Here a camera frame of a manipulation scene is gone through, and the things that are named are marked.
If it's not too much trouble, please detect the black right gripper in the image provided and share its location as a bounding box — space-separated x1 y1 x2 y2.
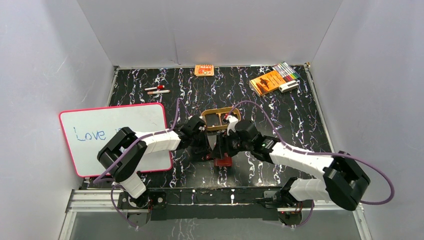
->
209 128 253 160

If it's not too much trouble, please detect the red leather card holder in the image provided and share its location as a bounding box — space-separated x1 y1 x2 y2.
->
205 153 233 167

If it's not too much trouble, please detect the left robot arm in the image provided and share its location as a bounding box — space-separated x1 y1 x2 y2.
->
95 116 208 208

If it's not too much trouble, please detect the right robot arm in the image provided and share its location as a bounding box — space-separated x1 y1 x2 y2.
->
210 116 371 211

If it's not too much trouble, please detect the tan oval tray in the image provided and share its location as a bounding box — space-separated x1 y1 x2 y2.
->
201 107 241 132

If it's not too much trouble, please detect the orange capped white marker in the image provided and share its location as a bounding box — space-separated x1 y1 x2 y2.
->
147 90 171 95

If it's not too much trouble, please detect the red capped white marker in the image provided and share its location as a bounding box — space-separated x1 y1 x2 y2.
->
144 85 165 91

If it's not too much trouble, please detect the small orange spiral notepad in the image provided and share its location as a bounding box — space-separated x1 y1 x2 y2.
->
194 64 215 77

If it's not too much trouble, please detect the orange yellow book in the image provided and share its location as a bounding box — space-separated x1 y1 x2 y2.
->
248 70 287 97

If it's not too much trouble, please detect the white stapler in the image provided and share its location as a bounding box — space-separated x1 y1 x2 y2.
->
278 80 299 93

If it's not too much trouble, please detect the pack of coloured markers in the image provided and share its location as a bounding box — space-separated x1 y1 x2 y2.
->
272 61 301 83

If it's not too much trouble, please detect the pink framed whiteboard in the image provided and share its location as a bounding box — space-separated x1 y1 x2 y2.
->
59 102 168 177

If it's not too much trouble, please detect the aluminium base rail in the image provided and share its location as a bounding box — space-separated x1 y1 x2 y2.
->
59 187 372 240

